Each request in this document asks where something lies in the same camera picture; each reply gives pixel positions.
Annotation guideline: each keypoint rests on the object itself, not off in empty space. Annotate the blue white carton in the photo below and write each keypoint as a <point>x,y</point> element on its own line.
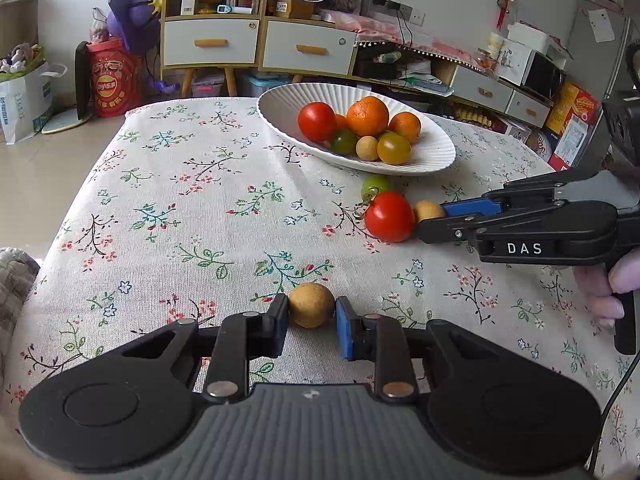
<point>572,140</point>

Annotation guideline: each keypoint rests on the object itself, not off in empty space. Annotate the yellow egg carton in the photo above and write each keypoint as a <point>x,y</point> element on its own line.
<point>472,115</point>

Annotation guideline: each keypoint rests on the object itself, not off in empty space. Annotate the dark green tomato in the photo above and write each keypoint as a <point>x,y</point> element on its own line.
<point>343,141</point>

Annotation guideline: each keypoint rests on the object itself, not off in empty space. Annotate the wooden bookshelf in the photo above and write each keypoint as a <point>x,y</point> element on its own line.
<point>15,5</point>

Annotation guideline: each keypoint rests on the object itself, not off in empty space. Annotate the long wooden drawer cabinet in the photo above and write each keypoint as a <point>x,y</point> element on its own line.
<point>470,82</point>

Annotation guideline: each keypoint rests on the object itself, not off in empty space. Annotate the red tomato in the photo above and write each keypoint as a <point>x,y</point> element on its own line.
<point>389,216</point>
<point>316,121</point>

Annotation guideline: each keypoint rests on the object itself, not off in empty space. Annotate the floral tablecloth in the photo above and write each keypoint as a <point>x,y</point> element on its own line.
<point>175,210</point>

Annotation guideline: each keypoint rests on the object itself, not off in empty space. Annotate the blue lid storage bin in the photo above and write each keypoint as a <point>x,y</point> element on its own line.
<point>262,85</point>

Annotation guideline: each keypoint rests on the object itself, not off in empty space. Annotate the light green tomato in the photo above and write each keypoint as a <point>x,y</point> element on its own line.
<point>375,186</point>

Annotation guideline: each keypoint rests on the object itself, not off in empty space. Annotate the small clear storage bin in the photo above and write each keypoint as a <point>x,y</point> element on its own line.
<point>207,85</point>

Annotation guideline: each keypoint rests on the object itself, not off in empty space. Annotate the grey knit cloth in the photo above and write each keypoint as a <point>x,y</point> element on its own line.
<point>15,290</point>

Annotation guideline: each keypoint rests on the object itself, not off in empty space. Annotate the grey refrigerator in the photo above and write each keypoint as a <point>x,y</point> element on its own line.
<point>585,85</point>

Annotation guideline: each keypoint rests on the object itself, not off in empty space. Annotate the purple plush toy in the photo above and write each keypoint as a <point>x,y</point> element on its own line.
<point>132,15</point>

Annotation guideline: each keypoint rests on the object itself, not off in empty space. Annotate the yellow green tomato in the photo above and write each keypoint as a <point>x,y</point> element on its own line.
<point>394,148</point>

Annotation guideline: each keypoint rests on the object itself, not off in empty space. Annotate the white box with lid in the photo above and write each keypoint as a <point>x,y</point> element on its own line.
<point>537,37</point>

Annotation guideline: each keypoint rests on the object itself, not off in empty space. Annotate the pink fringed cloth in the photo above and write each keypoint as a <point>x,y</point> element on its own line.
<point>380,25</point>

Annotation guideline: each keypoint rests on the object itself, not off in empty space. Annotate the white ribbed plate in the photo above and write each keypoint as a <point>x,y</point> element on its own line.
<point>290,105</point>

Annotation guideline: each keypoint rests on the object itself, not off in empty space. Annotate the white paper bag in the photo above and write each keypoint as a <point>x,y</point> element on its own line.
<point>25,105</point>

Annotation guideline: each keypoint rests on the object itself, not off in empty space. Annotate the tall wooden shelf cabinet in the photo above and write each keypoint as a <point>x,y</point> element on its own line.
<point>210,42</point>

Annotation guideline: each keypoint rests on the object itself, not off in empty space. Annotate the orange tomato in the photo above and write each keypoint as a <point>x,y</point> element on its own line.
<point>341,121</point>

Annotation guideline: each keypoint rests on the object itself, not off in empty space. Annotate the low wooden drawer cabinet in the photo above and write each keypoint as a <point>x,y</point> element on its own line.
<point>285,45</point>

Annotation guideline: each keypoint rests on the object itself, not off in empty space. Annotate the paper note on refrigerator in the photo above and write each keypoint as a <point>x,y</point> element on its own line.
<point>601,25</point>

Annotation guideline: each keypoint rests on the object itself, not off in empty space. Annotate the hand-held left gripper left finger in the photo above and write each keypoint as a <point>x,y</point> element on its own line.
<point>279,321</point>

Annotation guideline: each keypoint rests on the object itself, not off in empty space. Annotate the orange yellow carton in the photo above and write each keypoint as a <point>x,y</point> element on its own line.
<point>570,105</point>

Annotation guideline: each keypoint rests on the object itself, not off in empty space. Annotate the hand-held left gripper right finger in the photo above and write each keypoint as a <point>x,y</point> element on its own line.
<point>344,330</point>

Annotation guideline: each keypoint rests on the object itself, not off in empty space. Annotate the black flat board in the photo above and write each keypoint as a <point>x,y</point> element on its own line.
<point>81,85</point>

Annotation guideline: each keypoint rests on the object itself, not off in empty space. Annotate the tan longan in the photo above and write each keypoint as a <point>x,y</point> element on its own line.
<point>367,148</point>
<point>311,305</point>
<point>429,210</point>

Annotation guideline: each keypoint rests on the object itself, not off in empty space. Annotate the person's right hand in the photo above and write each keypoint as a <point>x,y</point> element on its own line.
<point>600,302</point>

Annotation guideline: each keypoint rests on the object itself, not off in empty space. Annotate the large orange mandarin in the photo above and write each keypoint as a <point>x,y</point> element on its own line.
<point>367,116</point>

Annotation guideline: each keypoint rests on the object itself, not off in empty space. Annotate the plush toys in bag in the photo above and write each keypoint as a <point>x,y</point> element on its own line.
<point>17,57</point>

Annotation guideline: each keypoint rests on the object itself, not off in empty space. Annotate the black box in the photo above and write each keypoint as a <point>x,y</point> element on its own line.
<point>377,69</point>

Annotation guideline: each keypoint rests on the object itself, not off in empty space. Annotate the labelled cardboard box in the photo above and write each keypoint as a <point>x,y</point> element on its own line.
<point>292,8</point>

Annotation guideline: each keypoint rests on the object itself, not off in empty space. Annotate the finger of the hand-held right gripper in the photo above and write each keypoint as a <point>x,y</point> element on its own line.
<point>445,231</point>
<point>472,207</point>

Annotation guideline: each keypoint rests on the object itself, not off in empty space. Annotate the white microwave oven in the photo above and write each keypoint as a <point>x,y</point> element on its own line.
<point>540,72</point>

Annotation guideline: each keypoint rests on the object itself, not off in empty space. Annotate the small orange mandarin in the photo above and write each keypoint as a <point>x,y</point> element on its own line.
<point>406,126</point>

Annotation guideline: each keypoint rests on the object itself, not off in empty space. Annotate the white blue thermometer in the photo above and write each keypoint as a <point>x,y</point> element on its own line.
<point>230,9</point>

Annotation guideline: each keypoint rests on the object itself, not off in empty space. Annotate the red snack bucket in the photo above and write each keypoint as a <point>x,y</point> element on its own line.
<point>112,85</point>

